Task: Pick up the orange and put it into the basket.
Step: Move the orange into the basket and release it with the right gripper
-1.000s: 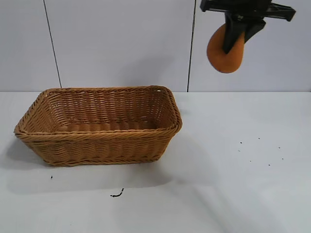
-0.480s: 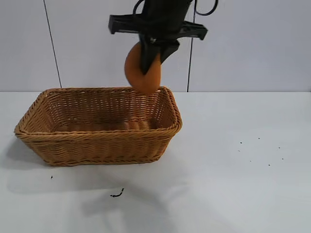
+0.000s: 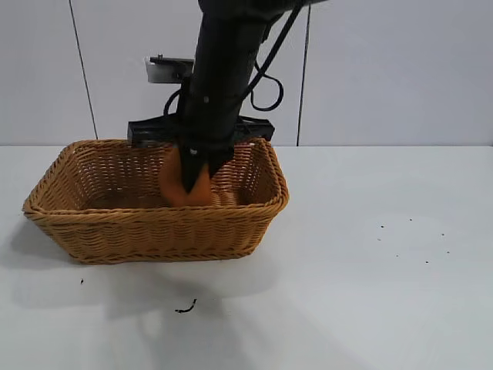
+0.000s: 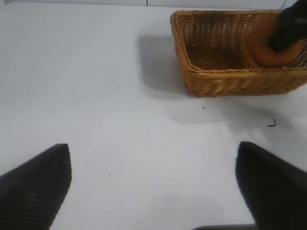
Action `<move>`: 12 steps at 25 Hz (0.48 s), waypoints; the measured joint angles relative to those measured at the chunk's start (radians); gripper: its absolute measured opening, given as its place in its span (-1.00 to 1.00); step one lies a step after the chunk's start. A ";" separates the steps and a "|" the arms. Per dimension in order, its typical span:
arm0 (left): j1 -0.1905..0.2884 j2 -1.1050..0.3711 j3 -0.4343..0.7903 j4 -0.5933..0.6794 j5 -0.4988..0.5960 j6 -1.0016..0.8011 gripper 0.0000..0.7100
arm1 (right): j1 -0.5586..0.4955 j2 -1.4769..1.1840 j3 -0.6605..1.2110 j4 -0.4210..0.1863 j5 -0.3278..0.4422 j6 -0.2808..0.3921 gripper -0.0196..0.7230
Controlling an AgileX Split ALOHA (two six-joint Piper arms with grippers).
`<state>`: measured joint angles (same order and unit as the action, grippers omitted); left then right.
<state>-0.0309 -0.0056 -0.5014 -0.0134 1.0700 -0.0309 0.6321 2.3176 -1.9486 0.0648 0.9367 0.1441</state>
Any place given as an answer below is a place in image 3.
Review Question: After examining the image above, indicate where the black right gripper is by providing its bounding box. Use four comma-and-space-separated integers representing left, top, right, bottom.
126, 76, 276, 195

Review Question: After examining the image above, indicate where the orange fruit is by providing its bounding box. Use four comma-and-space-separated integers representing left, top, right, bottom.
158, 148, 213, 208

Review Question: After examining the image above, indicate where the woven wicker basket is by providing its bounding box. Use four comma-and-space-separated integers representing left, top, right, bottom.
22, 137, 290, 265

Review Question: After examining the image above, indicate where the black curved scrap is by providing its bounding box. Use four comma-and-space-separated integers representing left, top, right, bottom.
174, 298, 198, 315

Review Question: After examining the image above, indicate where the short black cable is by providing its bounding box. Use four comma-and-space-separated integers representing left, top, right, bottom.
163, 87, 186, 117

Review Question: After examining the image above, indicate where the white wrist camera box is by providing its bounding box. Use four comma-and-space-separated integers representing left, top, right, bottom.
144, 55, 196, 84

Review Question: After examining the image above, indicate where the black looped cable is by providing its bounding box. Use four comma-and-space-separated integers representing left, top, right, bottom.
246, 0, 309, 112

